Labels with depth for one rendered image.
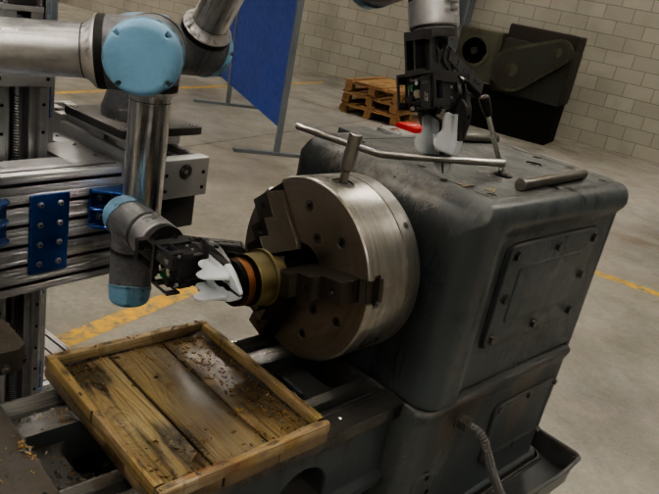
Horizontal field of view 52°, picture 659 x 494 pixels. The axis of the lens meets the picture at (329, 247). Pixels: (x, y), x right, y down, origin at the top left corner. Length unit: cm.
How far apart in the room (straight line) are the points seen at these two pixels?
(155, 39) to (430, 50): 41
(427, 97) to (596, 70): 1012
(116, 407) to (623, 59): 1036
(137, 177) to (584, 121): 1012
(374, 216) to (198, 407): 41
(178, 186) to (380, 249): 63
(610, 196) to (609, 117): 961
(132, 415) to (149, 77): 51
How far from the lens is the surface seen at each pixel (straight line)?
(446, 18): 104
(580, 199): 137
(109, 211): 124
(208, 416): 109
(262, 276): 103
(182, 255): 104
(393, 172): 121
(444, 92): 103
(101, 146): 166
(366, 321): 105
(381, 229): 106
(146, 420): 107
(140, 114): 128
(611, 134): 1110
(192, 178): 156
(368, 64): 1230
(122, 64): 110
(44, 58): 114
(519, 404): 158
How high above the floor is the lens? 153
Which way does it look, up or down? 21 degrees down
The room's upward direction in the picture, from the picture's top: 11 degrees clockwise
